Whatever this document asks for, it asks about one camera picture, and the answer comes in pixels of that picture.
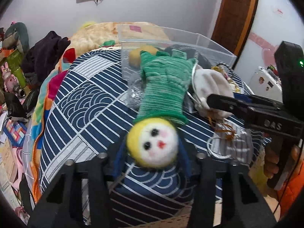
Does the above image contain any white drawstring pouch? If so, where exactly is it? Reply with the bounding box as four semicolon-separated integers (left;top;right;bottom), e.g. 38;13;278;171
192;64;234;120

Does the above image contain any green knitted doll yellow head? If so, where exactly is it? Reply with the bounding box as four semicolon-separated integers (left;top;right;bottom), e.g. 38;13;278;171
126;49;198;169

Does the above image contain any orange sleeve forearm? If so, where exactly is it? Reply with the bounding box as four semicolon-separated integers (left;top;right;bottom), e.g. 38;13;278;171
277;163;304;217

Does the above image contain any right hand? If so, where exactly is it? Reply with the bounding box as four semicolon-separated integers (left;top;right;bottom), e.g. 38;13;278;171
263;144;302;180

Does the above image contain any white suitcase with stickers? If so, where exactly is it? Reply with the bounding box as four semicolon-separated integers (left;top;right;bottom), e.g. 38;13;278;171
248;66;282;102

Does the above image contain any yellow floral scrunchie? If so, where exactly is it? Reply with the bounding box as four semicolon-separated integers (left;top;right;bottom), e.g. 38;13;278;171
211;65;241;93

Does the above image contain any brown wooden door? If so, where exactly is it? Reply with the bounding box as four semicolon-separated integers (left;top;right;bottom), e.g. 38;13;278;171
212;0;258;56

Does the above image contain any navy patterned cushion cloth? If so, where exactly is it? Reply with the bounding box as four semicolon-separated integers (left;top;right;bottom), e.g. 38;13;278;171
37;48;272;227

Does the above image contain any pink rabbit figurine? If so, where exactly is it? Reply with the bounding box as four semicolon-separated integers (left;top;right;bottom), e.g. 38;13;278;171
1;62;26;98

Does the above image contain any green bottle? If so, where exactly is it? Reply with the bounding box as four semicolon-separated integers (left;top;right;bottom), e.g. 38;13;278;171
13;67;27;88

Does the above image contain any clear plastic storage box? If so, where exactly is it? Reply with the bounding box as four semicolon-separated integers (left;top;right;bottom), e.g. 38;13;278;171
118;24;242;113

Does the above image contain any dark purple clothing pile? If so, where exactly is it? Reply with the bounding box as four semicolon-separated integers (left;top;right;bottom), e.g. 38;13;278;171
21;31;71;88

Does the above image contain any green cardboard box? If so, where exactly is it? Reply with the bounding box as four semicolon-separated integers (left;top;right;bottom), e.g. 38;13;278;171
6;49;24;73

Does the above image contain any colourful patchwork fleece blanket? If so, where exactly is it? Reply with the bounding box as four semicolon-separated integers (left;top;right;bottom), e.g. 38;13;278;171
22;21;171;202

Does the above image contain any grey green plush toy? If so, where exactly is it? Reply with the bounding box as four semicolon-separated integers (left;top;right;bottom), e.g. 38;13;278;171
2;22;29;54

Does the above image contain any black chain bag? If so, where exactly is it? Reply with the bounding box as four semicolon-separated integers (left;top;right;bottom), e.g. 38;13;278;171
164;44;212;69

